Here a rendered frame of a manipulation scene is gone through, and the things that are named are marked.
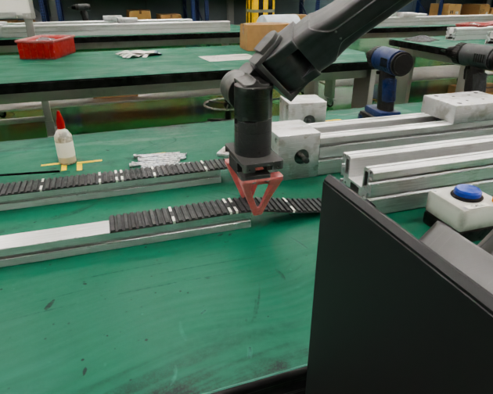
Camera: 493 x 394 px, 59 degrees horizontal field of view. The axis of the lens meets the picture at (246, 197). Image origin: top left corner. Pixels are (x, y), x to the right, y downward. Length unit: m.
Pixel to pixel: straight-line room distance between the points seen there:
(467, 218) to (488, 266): 0.51
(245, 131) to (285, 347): 0.31
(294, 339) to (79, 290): 0.29
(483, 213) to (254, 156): 0.35
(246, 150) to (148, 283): 0.24
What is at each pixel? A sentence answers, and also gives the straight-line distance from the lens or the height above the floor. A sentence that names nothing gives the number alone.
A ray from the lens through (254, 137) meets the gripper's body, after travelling 0.64.
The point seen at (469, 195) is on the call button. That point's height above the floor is 0.85.
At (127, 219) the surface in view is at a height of 0.81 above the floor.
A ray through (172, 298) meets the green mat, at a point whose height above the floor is 0.78.
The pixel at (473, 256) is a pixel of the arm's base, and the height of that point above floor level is 1.03.
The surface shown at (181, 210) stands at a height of 0.81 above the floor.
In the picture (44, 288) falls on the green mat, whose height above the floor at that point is 0.78.
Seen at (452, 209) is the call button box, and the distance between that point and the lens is 0.73.
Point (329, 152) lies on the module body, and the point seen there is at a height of 0.83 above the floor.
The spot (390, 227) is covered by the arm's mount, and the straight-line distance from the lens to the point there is 0.22.
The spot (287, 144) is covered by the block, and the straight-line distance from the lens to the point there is 0.86.
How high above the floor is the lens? 1.13
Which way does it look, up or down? 26 degrees down
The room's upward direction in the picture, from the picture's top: straight up
